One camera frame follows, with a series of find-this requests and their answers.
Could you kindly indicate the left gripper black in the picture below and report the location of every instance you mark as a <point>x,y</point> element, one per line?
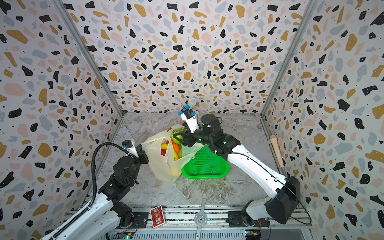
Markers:
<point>143,160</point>

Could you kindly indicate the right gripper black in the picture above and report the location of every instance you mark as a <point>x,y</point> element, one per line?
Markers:
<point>188,139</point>

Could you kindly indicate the orange tangerine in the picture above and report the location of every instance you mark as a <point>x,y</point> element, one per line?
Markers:
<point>176,147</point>

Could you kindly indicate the cream plastic bag orange print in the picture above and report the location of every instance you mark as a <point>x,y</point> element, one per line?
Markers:
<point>164,167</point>

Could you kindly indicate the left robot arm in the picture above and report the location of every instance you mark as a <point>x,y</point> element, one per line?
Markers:
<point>105,212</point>

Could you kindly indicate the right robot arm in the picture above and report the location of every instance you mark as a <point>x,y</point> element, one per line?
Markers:
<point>283,194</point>

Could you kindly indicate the green spiky fruit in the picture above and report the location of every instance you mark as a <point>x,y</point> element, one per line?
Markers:
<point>177,135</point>

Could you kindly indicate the yellow banana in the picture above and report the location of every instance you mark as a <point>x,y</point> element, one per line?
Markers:
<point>177,155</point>

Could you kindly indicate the blue toy microphone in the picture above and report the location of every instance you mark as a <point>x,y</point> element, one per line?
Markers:
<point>191,103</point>

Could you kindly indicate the green plastic basket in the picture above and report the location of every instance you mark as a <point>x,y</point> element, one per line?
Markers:
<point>206,165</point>

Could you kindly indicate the red playing card box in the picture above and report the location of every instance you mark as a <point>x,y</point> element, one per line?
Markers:
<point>157,215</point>

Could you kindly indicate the round metal mounting plate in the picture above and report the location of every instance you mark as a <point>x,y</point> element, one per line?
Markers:
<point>201,219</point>

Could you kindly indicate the beige wooden pestle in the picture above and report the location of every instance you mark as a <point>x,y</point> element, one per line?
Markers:
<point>275,145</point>

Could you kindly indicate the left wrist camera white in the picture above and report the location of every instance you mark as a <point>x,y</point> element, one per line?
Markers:
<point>129,146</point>

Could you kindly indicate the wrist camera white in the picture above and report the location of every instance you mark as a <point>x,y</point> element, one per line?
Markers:
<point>129,146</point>
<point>191,119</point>

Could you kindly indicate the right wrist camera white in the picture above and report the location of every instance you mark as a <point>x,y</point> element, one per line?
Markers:
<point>191,119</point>

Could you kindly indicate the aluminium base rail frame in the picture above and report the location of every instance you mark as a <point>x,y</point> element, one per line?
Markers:
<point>224,223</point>

